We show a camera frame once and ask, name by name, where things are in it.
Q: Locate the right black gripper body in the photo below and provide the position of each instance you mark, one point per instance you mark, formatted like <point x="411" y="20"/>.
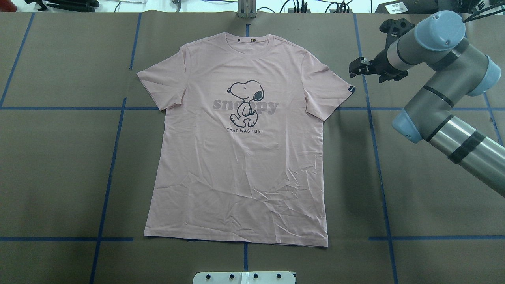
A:
<point x="381" y="62"/>

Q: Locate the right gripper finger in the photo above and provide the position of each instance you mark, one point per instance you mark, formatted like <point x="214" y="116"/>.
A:
<point x="359" y="66"/>

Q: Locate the pink Snoopy t-shirt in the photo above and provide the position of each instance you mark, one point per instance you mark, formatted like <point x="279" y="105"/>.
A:
<point x="242" y="148"/>

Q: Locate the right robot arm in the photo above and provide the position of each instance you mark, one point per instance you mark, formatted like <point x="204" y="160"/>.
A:
<point x="459" y="70"/>

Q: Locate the black power adapter box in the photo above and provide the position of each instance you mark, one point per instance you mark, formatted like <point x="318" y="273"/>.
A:
<point x="394" y="7"/>

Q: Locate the black folded tripod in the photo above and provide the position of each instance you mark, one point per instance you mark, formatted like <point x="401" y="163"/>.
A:
<point x="68" y="5"/>

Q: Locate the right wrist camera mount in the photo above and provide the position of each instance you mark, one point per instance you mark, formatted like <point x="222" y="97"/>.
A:
<point x="395" y="29"/>

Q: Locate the aluminium frame post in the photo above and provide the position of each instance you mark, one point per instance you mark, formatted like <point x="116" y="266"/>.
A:
<point x="247" y="9"/>

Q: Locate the white pedestal base plate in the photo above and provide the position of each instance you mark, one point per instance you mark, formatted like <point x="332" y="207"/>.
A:
<point x="245" y="277"/>

